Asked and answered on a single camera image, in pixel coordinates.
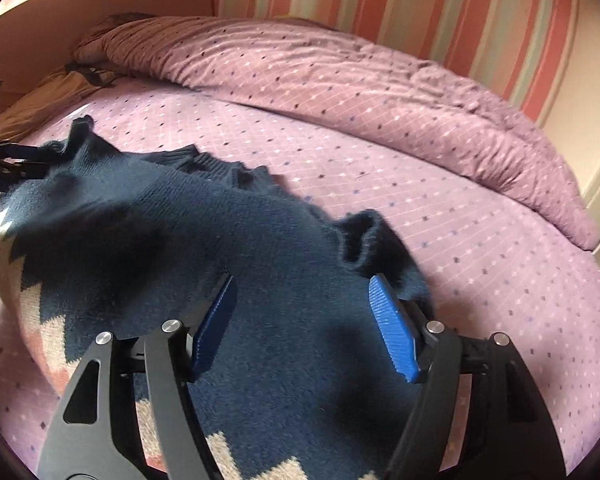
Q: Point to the navy argyle knit sweater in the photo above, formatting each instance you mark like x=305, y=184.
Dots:
x=280, y=360

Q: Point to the brown pillow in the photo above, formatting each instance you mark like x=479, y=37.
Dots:
x=40, y=100

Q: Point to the purple dotted duvet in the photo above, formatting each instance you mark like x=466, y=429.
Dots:
x=380, y=90

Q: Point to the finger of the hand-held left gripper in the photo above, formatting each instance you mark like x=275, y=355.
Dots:
x=20, y=151
x=5, y=174

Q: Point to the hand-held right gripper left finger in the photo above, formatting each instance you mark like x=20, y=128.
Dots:
x=215, y=320

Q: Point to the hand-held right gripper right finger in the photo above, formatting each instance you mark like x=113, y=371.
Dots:
x=392, y=330

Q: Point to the bed with purple dotted sheet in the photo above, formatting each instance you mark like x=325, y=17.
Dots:
x=480, y=285

